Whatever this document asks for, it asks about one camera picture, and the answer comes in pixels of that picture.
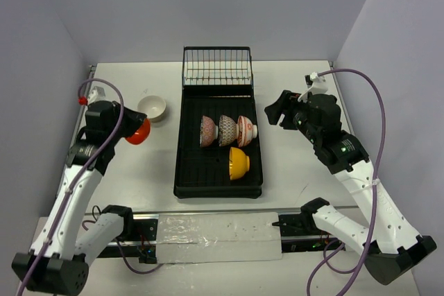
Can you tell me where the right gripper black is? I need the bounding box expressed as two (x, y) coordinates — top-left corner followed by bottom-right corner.
(264, 89), (321, 143)

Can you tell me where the orange plastic bowl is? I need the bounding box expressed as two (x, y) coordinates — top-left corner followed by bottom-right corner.
(126, 118), (151, 145)

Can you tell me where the white ceramic bowl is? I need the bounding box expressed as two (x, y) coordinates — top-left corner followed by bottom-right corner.
(137, 95), (167, 123)

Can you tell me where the orange white patterned bowl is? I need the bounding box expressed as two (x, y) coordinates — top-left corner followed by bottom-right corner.
(237, 116), (258, 148)

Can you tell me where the brown geometric patterned bowl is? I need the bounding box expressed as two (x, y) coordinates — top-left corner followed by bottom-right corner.
(218, 115), (239, 147)

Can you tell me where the yellow plastic bowl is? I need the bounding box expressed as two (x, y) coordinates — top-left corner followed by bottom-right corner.
(229, 147), (250, 181)

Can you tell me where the dark floral patterned bowl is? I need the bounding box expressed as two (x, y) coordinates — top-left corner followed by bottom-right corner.
(199, 116), (219, 148)

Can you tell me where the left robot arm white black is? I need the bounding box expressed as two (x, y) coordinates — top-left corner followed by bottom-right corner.
(11, 101), (150, 295)

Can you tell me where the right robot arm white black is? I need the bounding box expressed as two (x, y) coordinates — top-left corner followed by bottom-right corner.
(264, 90), (436, 285)

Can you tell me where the black dish rack tray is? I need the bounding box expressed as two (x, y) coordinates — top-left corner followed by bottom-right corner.
(173, 97), (263, 199)

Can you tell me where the silver tape strip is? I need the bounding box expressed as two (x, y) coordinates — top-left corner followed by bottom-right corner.
(155, 212), (282, 264)

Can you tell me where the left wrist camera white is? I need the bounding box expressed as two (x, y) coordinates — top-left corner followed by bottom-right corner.
(78, 86), (105, 106)

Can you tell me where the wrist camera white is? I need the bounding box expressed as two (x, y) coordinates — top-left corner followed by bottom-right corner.
(302, 72), (328, 100)
(78, 86), (105, 106)

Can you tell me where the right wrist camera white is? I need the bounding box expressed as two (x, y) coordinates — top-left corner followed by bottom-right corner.
(302, 72), (328, 100)

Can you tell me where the black wire plate holder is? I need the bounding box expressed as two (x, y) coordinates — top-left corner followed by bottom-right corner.
(182, 46), (254, 97)

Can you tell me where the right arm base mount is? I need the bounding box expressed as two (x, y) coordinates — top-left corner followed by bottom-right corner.
(272, 214), (341, 253)

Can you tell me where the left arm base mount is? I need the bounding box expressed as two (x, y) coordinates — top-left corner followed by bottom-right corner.
(99, 216), (158, 265)

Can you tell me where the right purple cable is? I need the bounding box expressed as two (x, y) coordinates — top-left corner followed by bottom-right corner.
(307, 68), (387, 296)

